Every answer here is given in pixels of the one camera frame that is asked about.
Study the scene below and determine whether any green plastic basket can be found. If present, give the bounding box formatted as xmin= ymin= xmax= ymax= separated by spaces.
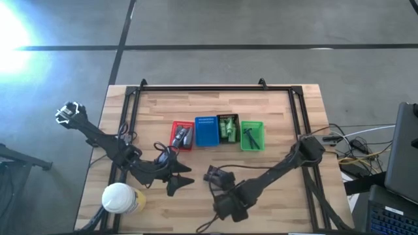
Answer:
xmin=239 ymin=120 xmax=266 ymax=152

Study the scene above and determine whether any blue disposable razor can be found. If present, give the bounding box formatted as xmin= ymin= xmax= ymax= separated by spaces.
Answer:
xmin=248 ymin=129 xmax=262 ymax=151
xmin=242 ymin=127 xmax=254 ymax=149

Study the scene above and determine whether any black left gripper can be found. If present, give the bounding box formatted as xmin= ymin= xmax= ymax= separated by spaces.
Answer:
xmin=132 ymin=159 xmax=196 ymax=198

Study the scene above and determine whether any black power adapter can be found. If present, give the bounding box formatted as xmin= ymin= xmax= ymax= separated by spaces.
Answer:
xmin=349 ymin=138 xmax=369 ymax=155

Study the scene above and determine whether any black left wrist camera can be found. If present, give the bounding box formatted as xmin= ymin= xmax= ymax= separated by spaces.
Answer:
xmin=155 ymin=150 xmax=172 ymax=165

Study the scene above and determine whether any red plastic basket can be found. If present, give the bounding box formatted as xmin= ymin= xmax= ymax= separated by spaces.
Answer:
xmin=169 ymin=120 xmax=196 ymax=152

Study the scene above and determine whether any black metal rig frame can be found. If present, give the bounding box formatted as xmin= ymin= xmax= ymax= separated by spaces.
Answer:
xmin=99 ymin=78 xmax=356 ymax=234

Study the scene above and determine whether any black stand leg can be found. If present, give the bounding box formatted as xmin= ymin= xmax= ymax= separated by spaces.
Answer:
xmin=0 ymin=143 xmax=54 ymax=172

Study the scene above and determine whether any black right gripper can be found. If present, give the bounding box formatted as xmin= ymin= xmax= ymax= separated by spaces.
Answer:
xmin=203 ymin=164 xmax=250 ymax=224

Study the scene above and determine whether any black plastic basket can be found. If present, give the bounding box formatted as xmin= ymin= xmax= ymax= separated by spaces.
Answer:
xmin=216 ymin=113 xmax=242 ymax=145

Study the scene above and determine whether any white-lidded yellow wipes canister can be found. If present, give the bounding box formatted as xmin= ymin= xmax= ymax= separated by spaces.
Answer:
xmin=101 ymin=182 xmax=147 ymax=215

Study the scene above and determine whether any yellow cable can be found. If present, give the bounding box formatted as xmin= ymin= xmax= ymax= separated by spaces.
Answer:
xmin=337 ymin=149 xmax=393 ymax=166

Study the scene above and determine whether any black keyboard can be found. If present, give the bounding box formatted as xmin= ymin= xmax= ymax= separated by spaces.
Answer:
xmin=365 ymin=185 xmax=418 ymax=235

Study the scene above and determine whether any grey laptop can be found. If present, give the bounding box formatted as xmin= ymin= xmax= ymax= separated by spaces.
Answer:
xmin=384 ymin=101 xmax=418 ymax=205

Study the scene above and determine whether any white cable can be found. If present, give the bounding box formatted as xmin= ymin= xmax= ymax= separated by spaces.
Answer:
xmin=329 ymin=124 xmax=396 ymax=140

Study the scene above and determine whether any blue plastic basket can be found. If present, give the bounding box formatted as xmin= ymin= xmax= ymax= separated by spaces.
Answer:
xmin=194 ymin=116 xmax=221 ymax=148

